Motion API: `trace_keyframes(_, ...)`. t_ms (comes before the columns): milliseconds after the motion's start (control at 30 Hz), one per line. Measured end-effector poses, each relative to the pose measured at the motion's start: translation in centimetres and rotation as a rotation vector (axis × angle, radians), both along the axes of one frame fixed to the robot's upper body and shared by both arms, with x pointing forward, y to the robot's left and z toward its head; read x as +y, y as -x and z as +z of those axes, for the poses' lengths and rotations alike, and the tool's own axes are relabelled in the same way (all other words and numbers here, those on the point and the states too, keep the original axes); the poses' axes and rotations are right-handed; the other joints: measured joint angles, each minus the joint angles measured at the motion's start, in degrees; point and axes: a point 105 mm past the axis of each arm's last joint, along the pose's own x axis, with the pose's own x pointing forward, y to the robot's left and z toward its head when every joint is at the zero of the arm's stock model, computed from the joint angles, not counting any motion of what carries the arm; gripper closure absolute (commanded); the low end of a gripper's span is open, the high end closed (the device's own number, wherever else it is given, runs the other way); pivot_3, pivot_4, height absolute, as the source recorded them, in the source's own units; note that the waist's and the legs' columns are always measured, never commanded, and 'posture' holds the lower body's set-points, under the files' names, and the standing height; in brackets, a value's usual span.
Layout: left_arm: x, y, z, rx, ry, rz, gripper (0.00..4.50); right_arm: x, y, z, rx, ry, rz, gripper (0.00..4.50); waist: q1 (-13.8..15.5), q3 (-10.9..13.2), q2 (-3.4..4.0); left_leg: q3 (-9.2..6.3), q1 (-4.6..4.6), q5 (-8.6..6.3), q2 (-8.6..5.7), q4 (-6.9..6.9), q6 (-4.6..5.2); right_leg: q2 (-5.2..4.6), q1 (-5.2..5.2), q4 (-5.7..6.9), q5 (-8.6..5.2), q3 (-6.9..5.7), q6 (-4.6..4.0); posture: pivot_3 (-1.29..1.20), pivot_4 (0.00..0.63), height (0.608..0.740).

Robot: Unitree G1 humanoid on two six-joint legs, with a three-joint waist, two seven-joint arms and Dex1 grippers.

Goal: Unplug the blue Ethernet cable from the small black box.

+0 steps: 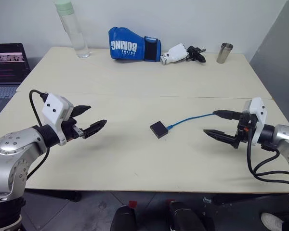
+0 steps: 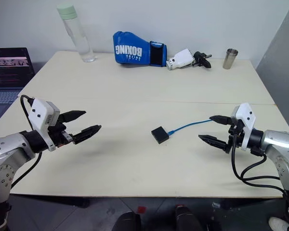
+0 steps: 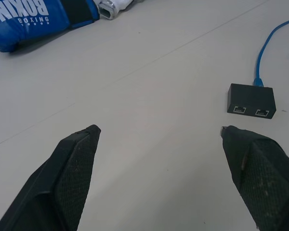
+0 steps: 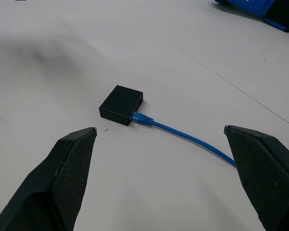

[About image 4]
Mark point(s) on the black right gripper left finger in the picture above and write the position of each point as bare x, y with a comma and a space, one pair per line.
50, 183

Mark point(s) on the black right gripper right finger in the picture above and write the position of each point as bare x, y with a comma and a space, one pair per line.
267, 175

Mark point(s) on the small black box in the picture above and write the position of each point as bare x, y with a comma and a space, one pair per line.
119, 104

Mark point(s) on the blue and black bag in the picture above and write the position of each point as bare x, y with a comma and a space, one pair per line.
267, 10

